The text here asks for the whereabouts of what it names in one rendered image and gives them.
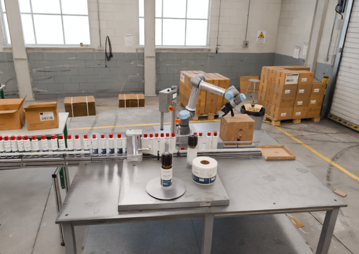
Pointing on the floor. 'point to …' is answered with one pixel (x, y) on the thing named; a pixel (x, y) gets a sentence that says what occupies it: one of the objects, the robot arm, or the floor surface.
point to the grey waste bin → (257, 122)
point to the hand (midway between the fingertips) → (219, 116)
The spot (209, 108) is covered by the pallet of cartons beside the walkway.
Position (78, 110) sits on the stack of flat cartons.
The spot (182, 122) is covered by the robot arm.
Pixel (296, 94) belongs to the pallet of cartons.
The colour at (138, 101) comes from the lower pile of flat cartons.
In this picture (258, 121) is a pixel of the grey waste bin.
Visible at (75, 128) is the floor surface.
